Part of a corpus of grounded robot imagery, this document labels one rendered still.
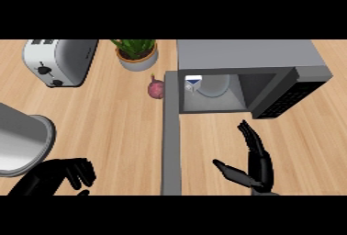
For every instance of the grey microwave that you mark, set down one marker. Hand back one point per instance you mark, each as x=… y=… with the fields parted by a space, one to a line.
x=253 y=76

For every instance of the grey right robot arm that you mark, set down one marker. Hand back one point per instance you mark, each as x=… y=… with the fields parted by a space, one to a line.
x=264 y=193

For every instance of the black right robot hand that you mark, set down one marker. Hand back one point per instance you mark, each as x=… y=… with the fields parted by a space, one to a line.
x=259 y=165

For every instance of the grey microwave door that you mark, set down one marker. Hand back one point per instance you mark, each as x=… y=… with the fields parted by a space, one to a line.
x=171 y=131

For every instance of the green potted plant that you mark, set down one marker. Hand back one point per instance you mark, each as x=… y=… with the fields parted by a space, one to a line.
x=136 y=53

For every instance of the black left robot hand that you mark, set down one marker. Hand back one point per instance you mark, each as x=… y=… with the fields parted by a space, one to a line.
x=49 y=176

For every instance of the silver toaster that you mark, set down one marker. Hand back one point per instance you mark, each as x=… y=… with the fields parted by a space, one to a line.
x=58 y=61

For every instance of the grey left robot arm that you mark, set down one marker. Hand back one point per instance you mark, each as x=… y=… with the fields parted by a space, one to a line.
x=19 y=142

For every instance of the purple sweet potato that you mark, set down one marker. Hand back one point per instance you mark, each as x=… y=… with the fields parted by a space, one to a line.
x=155 y=88

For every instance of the white blue milk carton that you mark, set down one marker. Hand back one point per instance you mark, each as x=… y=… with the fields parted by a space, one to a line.
x=194 y=83

